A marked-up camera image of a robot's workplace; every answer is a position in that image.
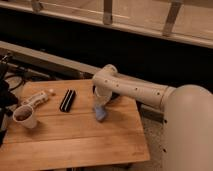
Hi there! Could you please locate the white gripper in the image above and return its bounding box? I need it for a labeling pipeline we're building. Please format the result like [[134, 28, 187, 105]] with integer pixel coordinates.
[[94, 86, 112, 106]]

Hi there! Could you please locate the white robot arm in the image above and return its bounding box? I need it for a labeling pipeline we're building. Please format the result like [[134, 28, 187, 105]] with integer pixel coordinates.
[[92, 64, 213, 171]]

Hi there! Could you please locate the black striped rectangular block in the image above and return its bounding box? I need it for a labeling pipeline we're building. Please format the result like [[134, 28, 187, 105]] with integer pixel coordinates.
[[59, 89, 76, 112]]

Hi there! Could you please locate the clear plastic bottle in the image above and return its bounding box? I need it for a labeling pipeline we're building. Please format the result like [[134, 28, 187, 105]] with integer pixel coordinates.
[[22, 89, 55, 108]]

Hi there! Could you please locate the white paper cup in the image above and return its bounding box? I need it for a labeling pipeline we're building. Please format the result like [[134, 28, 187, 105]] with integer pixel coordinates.
[[13, 105, 37, 129]]

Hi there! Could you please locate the black equipment at left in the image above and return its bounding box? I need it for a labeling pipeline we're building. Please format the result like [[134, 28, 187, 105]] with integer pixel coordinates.
[[0, 55, 18, 146]]

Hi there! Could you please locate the black cable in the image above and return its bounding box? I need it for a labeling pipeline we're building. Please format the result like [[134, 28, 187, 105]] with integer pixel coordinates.
[[4, 73, 26, 92]]

